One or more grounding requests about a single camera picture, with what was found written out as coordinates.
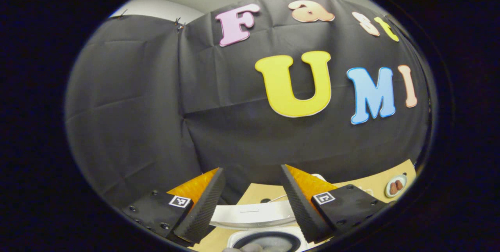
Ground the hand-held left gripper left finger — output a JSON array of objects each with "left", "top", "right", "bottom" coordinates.
[{"left": 121, "top": 167, "right": 227, "bottom": 244}]

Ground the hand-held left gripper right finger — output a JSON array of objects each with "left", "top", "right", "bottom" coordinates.
[{"left": 280, "top": 164, "right": 387, "bottom": 244}]

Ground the white rice cooker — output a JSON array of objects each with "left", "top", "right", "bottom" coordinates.
[{"left": 210, "top": 200, "right": 310, "bottom": 252}]

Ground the pale green plate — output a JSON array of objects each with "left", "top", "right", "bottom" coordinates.
[{"left": 385, "top": 174, "right": 408, "bottom": 198}]

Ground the black backdrop cloth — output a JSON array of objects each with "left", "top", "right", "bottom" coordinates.
[{"left": 64, "top": 0, "right": 432, "bottom": 206}]

